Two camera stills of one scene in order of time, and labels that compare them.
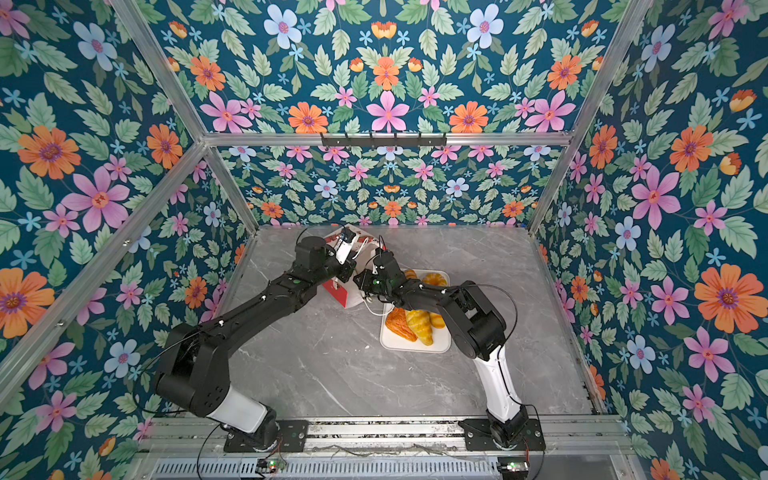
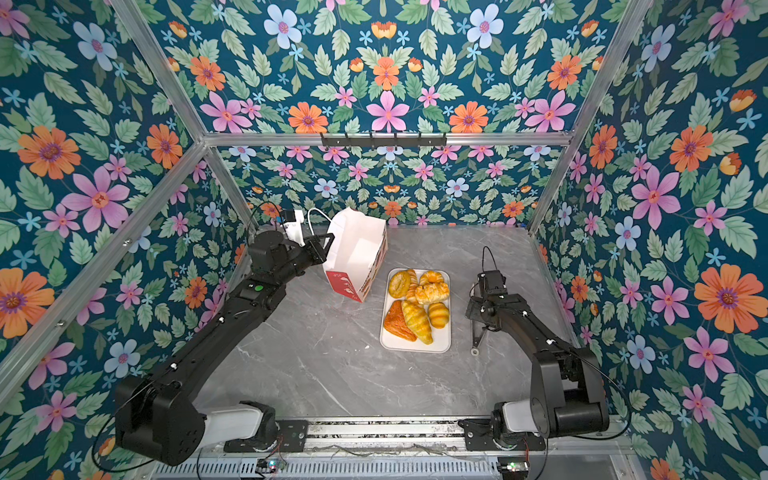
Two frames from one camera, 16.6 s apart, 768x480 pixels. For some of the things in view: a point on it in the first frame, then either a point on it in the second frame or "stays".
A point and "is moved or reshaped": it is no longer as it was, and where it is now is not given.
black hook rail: x=386 y=142 stays
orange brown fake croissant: x=397 y=321 stays
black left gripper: x=344 y=272 → x=318 y=251
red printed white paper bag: x=348 y=243 is moved or reshaped
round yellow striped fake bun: x=436 y=279 stays
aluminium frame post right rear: x=603 y=86 stays
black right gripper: x=365 y=277 → x=474 y=308
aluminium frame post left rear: x=185 y=110 stays
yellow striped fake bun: x=436 y=320 stays
